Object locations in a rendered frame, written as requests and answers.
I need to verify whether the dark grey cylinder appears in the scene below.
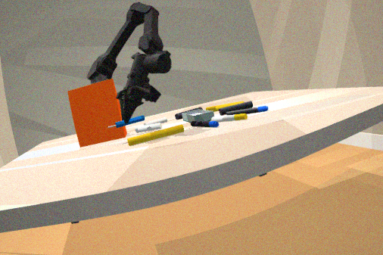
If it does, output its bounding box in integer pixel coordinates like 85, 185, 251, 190
175, 107, 203, 120
219, 101, 253, 116

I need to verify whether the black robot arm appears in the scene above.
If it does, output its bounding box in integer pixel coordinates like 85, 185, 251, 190
86, 2, 172, 102

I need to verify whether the yellow cylinder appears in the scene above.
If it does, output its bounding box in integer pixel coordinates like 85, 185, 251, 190
206, 101, 244, 111
127, 125, 184, 146

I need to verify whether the white marker with yellow cap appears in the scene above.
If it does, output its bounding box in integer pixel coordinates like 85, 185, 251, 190
211, 114, 248, 122

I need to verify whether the grey stylus with blue tip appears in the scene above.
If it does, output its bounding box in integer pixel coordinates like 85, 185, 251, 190
226, 106, 269, 116
191, 121, 220, 128

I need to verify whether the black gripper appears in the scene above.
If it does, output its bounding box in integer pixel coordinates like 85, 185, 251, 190
116, 70, 151, 123

